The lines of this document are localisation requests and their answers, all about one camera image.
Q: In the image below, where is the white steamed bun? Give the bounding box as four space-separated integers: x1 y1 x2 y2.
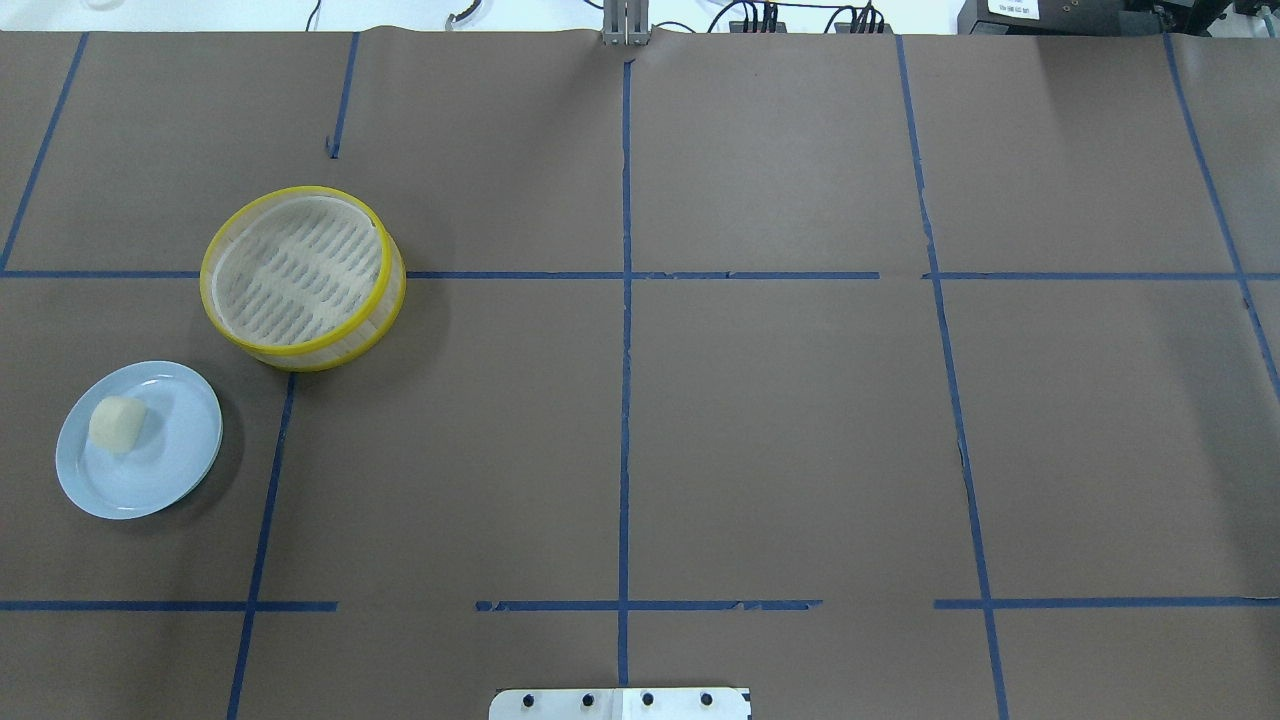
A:
88 395 148 455

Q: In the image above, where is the light blue plate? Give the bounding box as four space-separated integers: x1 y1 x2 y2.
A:
54 360 223 520

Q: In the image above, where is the black box with label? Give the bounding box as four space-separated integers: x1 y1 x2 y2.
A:
957 0 1280 38

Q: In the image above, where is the aluminium frame post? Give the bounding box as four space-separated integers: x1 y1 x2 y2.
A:
598 0 652 46

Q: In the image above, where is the metal base plate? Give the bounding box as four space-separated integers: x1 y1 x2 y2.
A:
488 687 753 719

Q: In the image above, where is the brown paper table cover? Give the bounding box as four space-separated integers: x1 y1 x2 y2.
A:
3 28 1277 719

